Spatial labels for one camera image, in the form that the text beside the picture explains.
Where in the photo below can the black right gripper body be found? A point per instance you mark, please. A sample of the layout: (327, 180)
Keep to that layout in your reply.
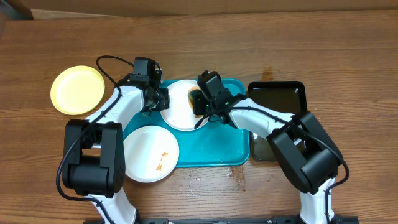
(212, 115)

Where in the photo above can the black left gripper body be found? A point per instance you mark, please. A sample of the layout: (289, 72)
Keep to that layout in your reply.
(152, 107)

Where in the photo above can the green yellow sponge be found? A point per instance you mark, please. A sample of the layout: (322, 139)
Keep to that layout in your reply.
(198, 102)

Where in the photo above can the white plate with thin smear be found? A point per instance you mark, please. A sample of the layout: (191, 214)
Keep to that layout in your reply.
(180, 114)

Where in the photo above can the yellow plate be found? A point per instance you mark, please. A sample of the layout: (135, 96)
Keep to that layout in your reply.
(77, 90)

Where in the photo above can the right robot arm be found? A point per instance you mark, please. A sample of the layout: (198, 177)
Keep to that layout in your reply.
(305, 152)

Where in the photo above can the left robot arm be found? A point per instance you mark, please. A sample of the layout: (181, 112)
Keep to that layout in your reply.
(93, 166)

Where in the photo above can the blue plastic tray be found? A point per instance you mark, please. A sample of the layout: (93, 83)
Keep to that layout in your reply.
(213, 144)

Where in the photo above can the black water tray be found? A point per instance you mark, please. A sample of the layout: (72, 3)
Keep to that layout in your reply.
(281, 96)

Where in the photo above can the white plate with orange stain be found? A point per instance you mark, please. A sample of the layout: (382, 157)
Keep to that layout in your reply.
(151, 154)

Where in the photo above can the cardboard backdrop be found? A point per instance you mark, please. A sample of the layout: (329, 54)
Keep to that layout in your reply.
(185, 7)

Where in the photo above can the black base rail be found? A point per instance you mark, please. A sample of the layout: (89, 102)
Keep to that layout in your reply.
(338, 219)

